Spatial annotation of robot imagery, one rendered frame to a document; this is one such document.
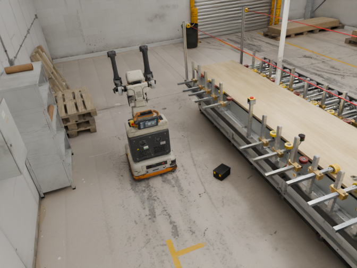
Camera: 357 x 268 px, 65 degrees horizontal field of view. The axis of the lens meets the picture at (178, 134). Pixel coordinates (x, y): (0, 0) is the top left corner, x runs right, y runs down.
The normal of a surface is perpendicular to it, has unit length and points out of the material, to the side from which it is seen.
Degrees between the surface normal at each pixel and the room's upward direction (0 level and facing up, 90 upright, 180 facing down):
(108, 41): 90
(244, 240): 0
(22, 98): 90
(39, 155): 90
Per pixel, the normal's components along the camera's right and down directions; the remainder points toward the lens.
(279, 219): -0.07, -0.84
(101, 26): 0.33, 0.49
